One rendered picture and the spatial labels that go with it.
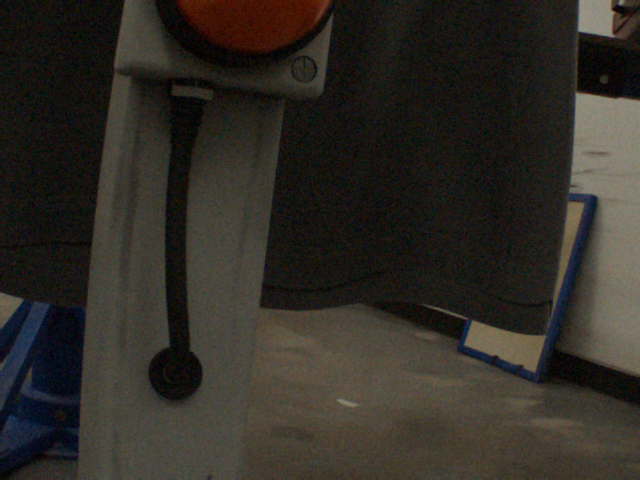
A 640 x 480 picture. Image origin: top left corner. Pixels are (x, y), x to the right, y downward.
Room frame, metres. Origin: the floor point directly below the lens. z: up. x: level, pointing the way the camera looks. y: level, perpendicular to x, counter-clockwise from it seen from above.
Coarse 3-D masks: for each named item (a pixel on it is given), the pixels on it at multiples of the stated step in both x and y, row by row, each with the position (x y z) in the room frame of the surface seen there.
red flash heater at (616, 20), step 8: (632, 0) 1.62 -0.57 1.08; (624, 8) 1.70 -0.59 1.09; (632, 8) 1.61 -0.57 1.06; (616, 16) 1.79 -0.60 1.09; (624, 16) 1.70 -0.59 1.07; (632, 16) 1.63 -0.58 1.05; (616, 24) 1.78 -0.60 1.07; (624, 24) 1.71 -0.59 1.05; (632, 24) 1.62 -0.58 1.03; (616, 32) 1.81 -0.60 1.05; (624, 32) 1.71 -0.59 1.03; (632, 32) 1.62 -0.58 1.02; (632, 40) 1.69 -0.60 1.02
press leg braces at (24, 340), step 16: (48, 304) 1.66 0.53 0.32; (16, 320) 1.86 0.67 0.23; (32, 320) 1.63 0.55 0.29; (48, 320) 1.66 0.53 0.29; (80, 320) 1.70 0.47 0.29; (0, 336) 1.90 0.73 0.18; (16, 336) 1.88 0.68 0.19; (32, 336) 1.60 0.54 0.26; (0, 352) 1.91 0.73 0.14; (16, 352) 1.57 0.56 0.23; (32, 352) 1.59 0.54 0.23; (16, 368) 1.54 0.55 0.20; (0, 384) 1.51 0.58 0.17; (16, 384) 1.53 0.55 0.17; (0, 400) 1.48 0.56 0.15; (0, 416) 1.46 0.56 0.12; (0, 432) 1.46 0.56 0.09; (0, 448) 1.46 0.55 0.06
